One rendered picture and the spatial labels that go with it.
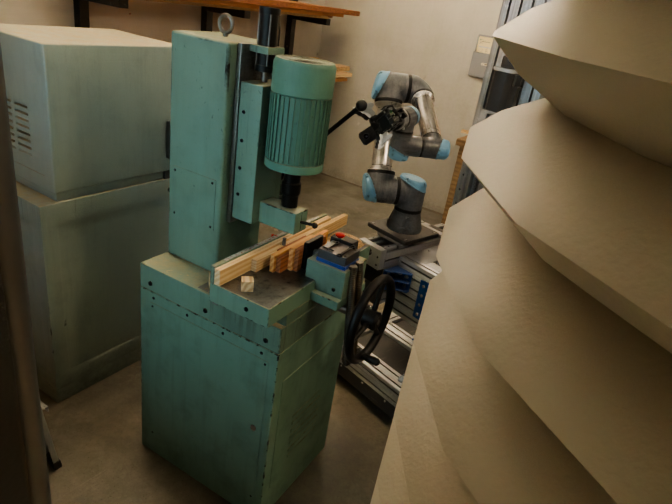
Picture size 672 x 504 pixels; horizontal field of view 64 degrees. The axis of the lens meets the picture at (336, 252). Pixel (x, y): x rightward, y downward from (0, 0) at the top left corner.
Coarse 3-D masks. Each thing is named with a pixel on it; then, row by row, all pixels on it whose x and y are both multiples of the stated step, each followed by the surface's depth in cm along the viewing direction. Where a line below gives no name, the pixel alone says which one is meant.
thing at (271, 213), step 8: (264, 200) 169; (272, 200) 170; (280, 200) 171; (264, 208) 168; (272, 208) 167; (280, 208) 165; (288, 208) 166; (296, 208) 167; (304, 208) 168; (264, 216) 169; (272, 216) 168; (280, 216) 166; (288, 216) 164; (296, 216) 163; (304, 216) 168; (272, 224) 168; (280, 224) 167; (288, 224) 165; (296, 224) 165; (288, 232) 166; (296, 232) 167
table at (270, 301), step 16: (368, 256) 194; (256, 272) 162; (288, 272) 165; (304, 272) 166; (224, 288) 151; (240, 288) 152; (256, 288) 153; (272, 288) 155; (288, 288) 156; (304, 288) 158; (224, 304) 152; (240, 304) 149; (256, 304) 146; (272, 304) 147; (288, 304) 153; (336, 304) 159; (256, 320) 148; (272, 320) 148
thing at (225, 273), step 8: (328, 216) 198; (320, 224) 192; (304, 232) 184; (280, 240) 173; (288, 240) 176; (264, 248) 166; (248, 256) 160; (224, 264) 153; (232, 264) 154; (240, 264) 157; (248, 264) 160; (216, 272) 150; (224, 272) 151; (232, 272) 155; (240, 272) 158; (216, 280) 151; (224, 280) 153
